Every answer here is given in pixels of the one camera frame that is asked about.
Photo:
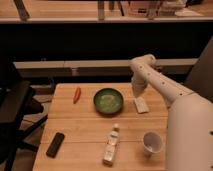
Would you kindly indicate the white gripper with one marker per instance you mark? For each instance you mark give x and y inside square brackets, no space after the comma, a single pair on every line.
[138,85]

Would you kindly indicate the clear plastic bottle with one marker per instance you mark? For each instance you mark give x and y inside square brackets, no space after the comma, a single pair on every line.
[111,145]

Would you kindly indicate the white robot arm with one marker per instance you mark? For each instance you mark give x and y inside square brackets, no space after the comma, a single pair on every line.
[189,139]

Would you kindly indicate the white paper cup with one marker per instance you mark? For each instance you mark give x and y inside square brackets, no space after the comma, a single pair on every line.
[152,143]

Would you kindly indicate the green ceramic bowl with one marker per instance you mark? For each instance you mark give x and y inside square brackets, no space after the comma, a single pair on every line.
[108,101]

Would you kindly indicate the black remote control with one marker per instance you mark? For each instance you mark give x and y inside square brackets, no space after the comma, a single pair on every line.
[55,145]

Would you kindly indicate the white sponge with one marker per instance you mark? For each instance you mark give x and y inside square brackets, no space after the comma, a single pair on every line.
[141,105]

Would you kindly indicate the black office chair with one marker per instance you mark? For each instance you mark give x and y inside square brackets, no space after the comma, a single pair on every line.
[16,101]

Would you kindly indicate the dark chair back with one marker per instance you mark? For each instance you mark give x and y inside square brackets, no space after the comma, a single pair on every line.
[200,78]

